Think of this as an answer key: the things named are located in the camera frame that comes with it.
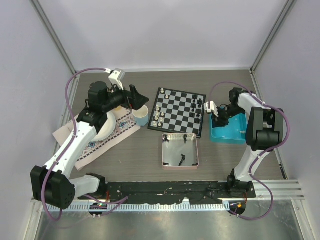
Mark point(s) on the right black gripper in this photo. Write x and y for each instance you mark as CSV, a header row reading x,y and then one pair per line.
x,y
218,122

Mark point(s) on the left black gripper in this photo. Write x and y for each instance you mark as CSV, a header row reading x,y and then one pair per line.
x,y
137,100

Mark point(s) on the blue plastic tray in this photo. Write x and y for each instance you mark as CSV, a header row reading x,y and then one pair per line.
x,y
230,134

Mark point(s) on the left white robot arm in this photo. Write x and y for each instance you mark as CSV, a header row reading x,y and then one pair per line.
x,y
51,183

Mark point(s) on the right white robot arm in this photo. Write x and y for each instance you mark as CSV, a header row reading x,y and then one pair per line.
x,y
264,133

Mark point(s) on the black white chess board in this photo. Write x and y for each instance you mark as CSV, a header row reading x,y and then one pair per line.
x,y
177,109

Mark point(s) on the black chess piece in tin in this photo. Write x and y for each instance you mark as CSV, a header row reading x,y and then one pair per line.
x,y
183,158

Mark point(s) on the light blue mug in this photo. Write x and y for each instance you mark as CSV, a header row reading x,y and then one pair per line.
x,y
141,116

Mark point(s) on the patterned cloth placemat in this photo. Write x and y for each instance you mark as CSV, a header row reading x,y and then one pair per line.
x,y
125,126

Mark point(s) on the white paper plate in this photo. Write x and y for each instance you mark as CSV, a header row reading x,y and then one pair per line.
x,y
107,129

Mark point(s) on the pink metal tin tray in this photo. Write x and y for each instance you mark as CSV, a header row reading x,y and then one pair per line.
x,y
175,144

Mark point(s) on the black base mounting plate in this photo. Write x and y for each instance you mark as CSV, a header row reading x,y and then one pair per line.
x,y
174,192

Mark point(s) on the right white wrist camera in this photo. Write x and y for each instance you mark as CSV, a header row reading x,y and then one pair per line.
x,y
211,108

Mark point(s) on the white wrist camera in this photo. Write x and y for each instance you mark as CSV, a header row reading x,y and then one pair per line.
x,y
116,77
211,108

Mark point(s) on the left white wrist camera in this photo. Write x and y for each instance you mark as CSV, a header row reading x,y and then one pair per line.
x,y
116,77

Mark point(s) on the slotted cable duct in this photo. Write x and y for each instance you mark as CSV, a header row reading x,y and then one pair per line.
x,y
135,208

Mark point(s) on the aluminium frame rail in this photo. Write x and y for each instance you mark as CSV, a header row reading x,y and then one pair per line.
x,y
52,33

